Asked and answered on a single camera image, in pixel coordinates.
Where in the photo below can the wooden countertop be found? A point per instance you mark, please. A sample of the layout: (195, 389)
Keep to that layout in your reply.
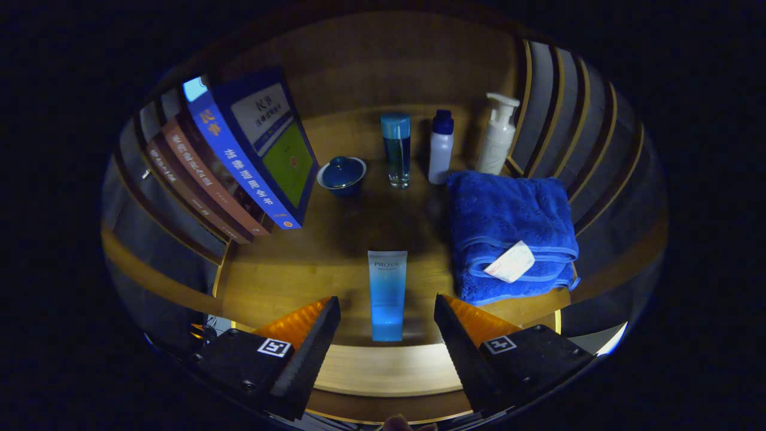
(335, 257)

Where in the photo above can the white panel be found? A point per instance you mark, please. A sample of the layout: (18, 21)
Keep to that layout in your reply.
(613, 340)

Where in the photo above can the wooden cabinet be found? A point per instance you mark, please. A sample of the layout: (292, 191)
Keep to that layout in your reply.
(389, 60)

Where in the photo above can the blue book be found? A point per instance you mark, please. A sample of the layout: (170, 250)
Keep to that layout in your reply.
(263, 131)

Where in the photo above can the blue folded towel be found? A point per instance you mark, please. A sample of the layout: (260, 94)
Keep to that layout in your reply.
(508, 215)

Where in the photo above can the white bottle with blue cap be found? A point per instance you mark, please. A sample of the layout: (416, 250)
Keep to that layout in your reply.
(441, 152)

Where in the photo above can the dark brown book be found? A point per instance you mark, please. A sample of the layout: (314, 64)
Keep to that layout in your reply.
(179, 179)

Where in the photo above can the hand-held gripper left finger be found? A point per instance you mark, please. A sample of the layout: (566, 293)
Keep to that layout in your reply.
(308, 353)

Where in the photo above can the clear blue bottle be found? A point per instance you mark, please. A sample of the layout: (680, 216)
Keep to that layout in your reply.
(397, 149)

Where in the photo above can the white pump bottle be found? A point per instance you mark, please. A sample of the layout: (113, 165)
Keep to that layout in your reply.
(497, 140)

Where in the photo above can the blue cosmetic tube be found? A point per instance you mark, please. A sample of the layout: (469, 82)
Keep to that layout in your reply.
(388, 293)

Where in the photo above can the reddish brown book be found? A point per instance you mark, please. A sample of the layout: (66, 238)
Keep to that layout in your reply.
(203, 173)

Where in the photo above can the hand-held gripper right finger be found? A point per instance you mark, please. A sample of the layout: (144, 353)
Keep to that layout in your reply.
(464, 353)

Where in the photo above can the blue lidded teacup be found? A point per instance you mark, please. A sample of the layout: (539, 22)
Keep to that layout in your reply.
(342, 173)

